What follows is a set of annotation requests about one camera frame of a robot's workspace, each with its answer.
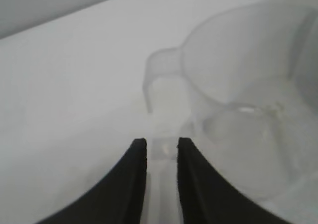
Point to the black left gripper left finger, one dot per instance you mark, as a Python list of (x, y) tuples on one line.
[(119, 199)]

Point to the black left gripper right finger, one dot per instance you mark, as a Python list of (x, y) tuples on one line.
[(198, 199)]

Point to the translucent plastic measuring cup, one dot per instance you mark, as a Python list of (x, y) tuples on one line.
[(223, 72)]

